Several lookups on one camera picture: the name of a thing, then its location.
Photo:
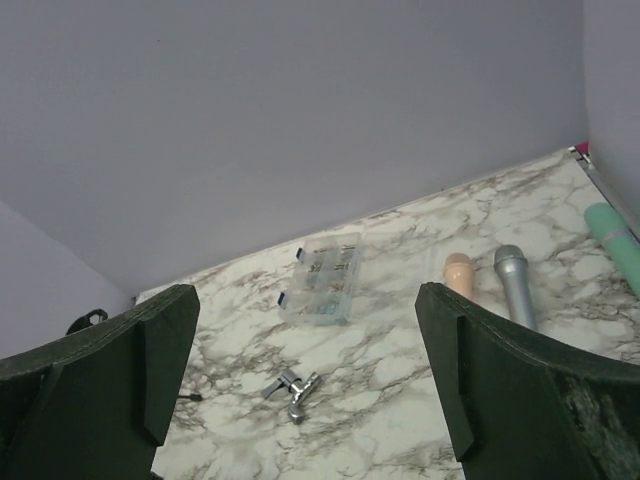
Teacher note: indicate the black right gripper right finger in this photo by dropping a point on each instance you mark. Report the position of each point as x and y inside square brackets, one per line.
[521, 405]

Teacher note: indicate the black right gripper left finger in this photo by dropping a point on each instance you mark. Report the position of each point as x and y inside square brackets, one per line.
[98, 403]

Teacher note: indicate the black tripod microphone stand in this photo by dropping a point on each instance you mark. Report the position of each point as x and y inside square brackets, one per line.
[99, 315]

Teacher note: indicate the peach pink microphone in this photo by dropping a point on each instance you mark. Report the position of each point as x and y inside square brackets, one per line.
[459, 274]

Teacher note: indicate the grey mesh microphone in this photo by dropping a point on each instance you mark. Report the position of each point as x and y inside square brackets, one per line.
[511, 266]

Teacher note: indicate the mint green microphone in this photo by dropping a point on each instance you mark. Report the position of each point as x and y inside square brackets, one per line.
[610, 230]

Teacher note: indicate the clear plastic screw box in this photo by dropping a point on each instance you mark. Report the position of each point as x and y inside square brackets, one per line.
[321, 288]

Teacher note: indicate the silver metal bracket part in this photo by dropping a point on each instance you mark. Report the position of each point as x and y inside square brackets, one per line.
[297, 388]

